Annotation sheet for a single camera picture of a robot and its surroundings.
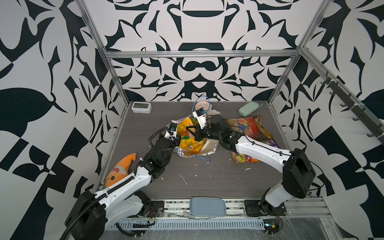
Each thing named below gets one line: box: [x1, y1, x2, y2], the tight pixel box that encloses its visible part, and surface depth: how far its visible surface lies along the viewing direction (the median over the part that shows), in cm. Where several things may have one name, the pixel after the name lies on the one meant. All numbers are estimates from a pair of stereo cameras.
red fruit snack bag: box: [227, 116, 269, 143], surface depth 101 cm
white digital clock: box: [131, 101, 152, 114], surface depth 114 cm
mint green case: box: [238, 101, 260, 117], surface depth 116 cm
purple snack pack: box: [267, 138, 281, 149], surface depth 98 cm
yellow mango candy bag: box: [177, 117, 206, 153], surface depth 79 cm
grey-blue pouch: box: [189, 196, 227, 218], surface depth 75 cm
